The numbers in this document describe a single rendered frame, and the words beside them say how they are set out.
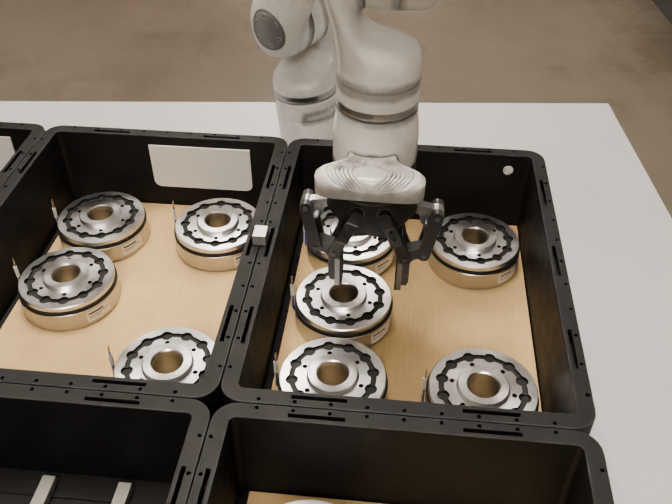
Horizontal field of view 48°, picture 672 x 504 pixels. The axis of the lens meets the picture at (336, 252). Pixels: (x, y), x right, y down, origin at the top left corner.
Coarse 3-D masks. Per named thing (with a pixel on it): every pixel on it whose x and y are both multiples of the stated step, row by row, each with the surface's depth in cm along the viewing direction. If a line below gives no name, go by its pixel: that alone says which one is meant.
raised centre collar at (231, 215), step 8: (216, 208) 89; (224, 208) 89; (200, 216) 88; (208, 216) 89; (224, 216) 89; (232, 216) 88; (200, 224) 87; (232, 224) 87; (208, 232) 86; (216, 232) 86; (224, 232) 86
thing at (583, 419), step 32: (288, 160) 86; (544, 160) 86; (288, 192) 81; (544, 192) 81; (544, 224) 77; (256, 288) 69; (256, 320) 67; (576, 320) 66; (576, 352) 63; (224, 384) 61; (576, 384) 61; (416, 416) 58; (448, 416) 58; (480, 416) 58; (512, 416) 58; (544, 416) 58; (576, 416) 58
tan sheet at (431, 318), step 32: (416, 224) 93; (416, 288) 84; (448, 288) 84; (512, 288) 84; (288, 320) 80; (416, 320) 80; (448, 320) 80; (480, 320) 80; (512, 320) 80; (288, 352) 77; (384, 352) 77; (416, 352) 77; (448, 352) 77; (512, 352) 77; (416, 384) 73
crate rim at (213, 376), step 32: (64, 128) 91; (96, 128) 91; (32, 160) 86; (0, 192) 81; (256, 224) 77; (256, 256) 73; (224, 320) 66; (224, 352) 63; (32, 384) 61; (64, 384) 61; (96, 384) 61; (128, 384) 61; (160, 384) 61; (192, 384) 61
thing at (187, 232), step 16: (192, 208) 90; (208, 208) 90; (240, 208) 91; (176, 224) 88; (192, 224) 88; (240, 224) 88; (192, 240) 86; (208, 240) 86; (224, 240) 86; (240, 240) 86
